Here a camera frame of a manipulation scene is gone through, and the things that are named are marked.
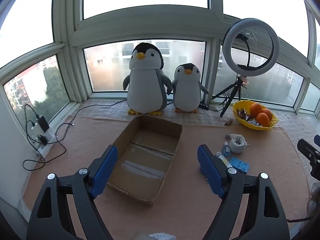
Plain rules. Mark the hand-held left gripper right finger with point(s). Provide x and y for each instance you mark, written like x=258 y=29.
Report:
x=210 y=173

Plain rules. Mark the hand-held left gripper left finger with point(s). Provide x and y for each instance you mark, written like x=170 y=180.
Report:
x=105 y=171

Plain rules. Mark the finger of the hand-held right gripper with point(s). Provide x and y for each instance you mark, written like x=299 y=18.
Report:
x=317 y=140
x=308 y=155

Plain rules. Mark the patterned white tube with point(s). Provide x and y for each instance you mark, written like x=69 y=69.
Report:
x=223 y=158

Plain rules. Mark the white round plug adapter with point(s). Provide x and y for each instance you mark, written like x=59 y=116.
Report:
x=236 y=145

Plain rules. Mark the white bottle grey cap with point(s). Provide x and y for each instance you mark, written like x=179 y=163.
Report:
x=231 y=136

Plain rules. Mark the cardboard box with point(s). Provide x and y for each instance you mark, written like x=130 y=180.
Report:
x=147 y=155

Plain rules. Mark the small blue bottle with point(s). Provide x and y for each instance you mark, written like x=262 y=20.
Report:
x=226 y=151

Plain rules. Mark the light blue card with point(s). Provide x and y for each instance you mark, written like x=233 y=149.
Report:
x=240 y=165

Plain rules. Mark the yellow plastic bowl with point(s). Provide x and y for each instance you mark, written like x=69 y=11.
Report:
x=262 y=128

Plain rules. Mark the wooden clothespin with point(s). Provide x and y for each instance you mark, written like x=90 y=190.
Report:
x=228 y=122

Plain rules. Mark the orange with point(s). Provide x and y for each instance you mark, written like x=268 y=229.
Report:
x=262 y=119
x=255 y=108
x=268 y=113

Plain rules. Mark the checked beige cloth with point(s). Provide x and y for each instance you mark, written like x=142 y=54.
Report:
x=112 y=108

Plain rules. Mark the white power strip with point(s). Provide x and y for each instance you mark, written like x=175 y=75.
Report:
x=49 y=140

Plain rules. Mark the pile of wrapped candies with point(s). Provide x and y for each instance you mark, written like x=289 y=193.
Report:
x=242 y=115

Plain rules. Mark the black power strip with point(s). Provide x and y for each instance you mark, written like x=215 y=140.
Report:
x=203 y=105

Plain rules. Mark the black plug adapter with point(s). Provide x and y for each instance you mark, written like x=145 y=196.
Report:
x=43 y=140

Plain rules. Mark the white charger block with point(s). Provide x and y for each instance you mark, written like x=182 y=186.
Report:
x=35 y=129

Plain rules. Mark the small penguin plush toy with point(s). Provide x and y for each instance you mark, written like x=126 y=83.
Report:
x=186 y=90

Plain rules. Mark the large penguin plush toy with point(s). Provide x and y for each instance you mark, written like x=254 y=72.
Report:
x=146 y=85

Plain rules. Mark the white window frame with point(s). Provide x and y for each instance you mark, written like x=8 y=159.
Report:
x=65 y=67

